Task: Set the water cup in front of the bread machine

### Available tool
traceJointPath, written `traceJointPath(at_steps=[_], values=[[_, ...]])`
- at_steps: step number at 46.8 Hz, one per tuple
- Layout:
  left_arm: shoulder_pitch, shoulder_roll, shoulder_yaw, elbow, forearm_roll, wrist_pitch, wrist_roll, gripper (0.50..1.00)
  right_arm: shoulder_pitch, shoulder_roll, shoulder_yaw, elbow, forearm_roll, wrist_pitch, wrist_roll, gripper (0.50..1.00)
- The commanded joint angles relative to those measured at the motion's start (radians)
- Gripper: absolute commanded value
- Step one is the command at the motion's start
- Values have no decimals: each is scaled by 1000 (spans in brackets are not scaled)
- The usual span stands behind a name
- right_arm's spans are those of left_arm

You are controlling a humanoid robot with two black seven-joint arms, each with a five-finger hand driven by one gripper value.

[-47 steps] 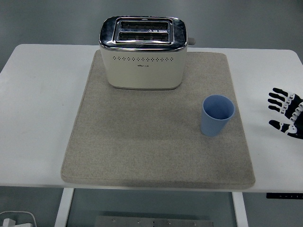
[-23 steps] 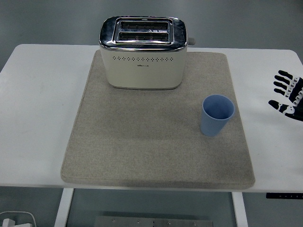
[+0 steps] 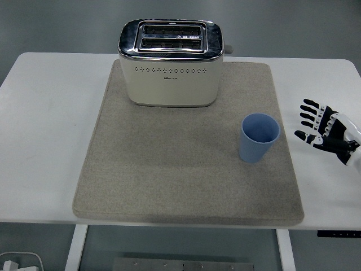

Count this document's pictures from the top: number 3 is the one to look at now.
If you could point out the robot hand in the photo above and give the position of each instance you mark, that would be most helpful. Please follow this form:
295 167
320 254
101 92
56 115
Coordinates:
337 124

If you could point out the blue ribbed cup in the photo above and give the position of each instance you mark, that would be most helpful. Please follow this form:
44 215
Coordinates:
253 148

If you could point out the black table control panel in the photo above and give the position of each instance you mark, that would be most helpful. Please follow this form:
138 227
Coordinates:
338 233

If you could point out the white table leg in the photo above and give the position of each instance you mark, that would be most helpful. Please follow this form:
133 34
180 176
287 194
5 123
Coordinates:
75 248
286 251

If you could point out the beige fabric mat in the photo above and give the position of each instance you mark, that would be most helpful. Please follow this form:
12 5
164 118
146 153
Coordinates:
175 175

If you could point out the cream and chrome toaster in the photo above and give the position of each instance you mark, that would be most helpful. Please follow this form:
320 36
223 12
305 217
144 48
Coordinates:
169 84

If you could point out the grey metal plate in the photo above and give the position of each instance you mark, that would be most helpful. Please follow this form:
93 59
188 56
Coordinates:
183 265

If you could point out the white plastic bin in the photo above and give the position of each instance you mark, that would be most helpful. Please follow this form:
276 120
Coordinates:
34 258

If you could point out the small white block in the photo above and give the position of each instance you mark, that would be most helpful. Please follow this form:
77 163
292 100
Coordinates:
10 266

